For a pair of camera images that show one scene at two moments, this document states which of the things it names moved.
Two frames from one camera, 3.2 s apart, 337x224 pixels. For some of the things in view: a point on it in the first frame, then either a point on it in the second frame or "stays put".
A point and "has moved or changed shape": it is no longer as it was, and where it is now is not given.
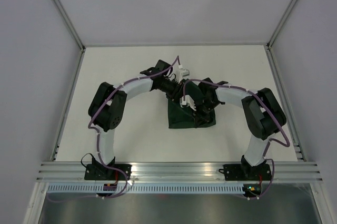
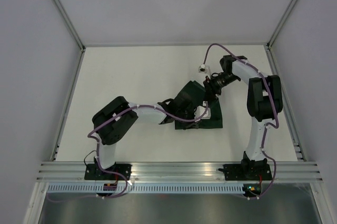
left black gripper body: x=171 y=88 -> x=186 y=114
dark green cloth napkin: x=185 y=116 has moved or changed shape
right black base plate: x=246 y=172 stays put
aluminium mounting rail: x=297 y=171 stays put
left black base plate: x=103 y=172 stays put
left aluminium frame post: x=57 y=3 stays put
